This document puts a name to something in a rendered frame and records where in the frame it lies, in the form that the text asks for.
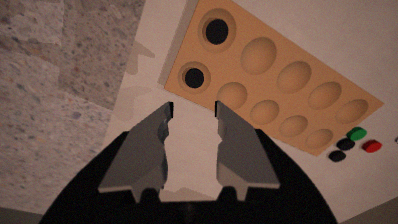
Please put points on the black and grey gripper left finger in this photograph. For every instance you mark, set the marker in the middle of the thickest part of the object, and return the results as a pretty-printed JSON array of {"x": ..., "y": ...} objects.
[{"x": 116, "y": 177}]

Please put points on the red disc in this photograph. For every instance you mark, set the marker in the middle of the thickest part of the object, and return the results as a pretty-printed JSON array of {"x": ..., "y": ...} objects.
[{"x": 371, "y": 146}]

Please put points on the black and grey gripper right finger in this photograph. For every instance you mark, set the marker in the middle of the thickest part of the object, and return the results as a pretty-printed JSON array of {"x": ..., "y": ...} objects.
[{"x": 263, "y": 174}]

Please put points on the green disc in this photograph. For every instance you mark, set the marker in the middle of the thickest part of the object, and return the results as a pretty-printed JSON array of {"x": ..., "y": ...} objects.
[{"x": 356, "y": 133}]

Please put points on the black disc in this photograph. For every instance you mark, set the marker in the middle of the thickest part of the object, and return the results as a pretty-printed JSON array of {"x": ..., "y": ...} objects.
[
  {"x": 345, "y": 144},
  {"x": 217, "y": 31},
  {"x": 337, "y": 156},
  {"x": 194, "y": 78}
]

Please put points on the orange counting tray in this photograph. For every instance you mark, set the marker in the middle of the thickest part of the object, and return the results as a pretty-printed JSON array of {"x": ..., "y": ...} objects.
[{"x": 268, "y": 80}]

